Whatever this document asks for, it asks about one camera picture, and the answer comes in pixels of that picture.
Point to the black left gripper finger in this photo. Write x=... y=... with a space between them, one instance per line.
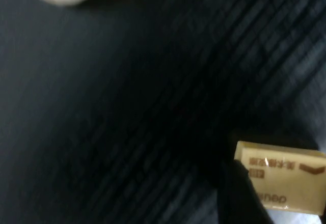
x=237 y=198

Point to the yellow rectangular eraser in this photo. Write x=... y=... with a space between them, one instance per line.
x=282 y=178

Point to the black ribbed pencil case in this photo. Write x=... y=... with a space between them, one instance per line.
x=262 y=56

